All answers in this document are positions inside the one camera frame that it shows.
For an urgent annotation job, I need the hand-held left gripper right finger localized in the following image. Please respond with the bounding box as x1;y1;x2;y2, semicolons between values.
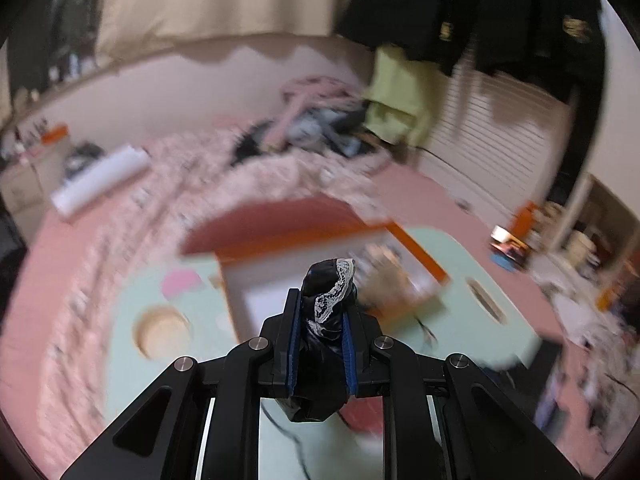
342;305;586;480

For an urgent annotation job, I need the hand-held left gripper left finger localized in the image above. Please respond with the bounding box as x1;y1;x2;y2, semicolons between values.
60;287;303;480

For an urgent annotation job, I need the black lace garment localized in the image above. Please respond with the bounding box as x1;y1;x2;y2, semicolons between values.
287;256;361;423

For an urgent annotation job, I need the orange cardboard box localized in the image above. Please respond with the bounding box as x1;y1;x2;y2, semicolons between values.
214;219;449;346

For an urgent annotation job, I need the red cushion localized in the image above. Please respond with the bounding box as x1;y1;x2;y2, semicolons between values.
181;195;391;256

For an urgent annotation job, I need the mint green lap table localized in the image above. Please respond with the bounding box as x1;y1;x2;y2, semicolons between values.
107;225;543;480

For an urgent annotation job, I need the pink floral blanket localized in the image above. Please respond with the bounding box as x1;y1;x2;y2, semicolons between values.
30;127;396;461

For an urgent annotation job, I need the pile of clothes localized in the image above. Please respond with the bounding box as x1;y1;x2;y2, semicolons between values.
227;76;396;168

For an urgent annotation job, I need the orange bottle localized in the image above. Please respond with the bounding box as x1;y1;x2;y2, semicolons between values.
510;202;541;248

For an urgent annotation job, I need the white paper roll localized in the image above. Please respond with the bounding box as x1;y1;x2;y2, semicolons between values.
50;144;151;221

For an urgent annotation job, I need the pink bed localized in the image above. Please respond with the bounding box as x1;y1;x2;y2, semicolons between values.
0;130;601;480

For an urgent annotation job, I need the yellow-green hanging garment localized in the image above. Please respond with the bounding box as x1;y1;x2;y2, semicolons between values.
362;45;441;148

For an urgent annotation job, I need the white slatted panel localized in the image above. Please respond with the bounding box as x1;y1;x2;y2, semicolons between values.
420;55;581;221

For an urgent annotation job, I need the black silver bag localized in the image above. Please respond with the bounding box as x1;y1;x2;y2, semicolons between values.
62;142;106;181

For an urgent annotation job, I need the white shelf unit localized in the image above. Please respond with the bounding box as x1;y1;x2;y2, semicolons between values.
550;172;640;311

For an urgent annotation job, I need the white drawer cabinet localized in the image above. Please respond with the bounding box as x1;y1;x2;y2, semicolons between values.
0;137;73;211

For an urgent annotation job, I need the small orange box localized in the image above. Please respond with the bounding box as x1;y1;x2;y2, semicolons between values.
40;125;71;145

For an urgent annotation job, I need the black hanging jacket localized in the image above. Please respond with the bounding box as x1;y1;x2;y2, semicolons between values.
337;0;488;78
472;0;608;106

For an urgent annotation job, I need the dark window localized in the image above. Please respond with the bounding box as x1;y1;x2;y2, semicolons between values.
10;0;116;91

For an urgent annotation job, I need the black cable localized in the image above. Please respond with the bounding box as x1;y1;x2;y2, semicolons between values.
262;400;313;480

